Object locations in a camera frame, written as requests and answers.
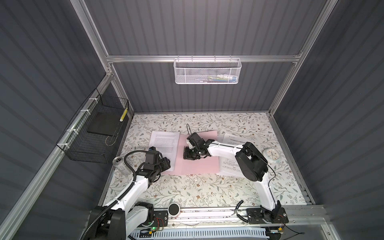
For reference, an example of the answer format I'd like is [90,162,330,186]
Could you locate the pink file folder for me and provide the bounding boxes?
[163,134,220,176]

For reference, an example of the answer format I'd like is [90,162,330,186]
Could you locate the printed white paper sheet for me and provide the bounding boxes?
[149,131,180,174]

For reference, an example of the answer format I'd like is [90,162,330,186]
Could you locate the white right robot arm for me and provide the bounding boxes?
[183,133,282,223]

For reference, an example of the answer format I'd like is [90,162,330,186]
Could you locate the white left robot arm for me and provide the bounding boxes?
[80,147,171,240]

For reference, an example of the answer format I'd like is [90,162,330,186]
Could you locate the white beverage can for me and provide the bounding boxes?
[113,156,132,177]

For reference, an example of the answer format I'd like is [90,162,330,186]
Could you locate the white paper stack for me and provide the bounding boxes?
[215,133,250,178]

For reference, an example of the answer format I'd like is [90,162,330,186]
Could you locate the yellow marker pen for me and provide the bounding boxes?
[120,108,128,122]

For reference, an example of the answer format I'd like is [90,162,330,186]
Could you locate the round white clock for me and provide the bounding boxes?
[262,148,282,164]

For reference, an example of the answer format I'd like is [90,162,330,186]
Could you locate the white perforated vent strip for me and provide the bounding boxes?
[128,227,270,240]

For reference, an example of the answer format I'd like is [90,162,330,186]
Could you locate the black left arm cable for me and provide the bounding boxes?
[79,149,149,240]

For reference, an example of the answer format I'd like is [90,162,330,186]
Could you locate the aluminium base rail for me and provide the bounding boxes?
[153,205,330,228]

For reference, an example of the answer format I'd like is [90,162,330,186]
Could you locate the black wire mesh basket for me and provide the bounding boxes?
[57,91,130,164]

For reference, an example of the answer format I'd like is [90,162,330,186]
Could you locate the white wire mesh basket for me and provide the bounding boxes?
[173,57,242,85]

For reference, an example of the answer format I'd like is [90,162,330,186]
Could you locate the black handled pliers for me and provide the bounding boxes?
[233,200,249,223]

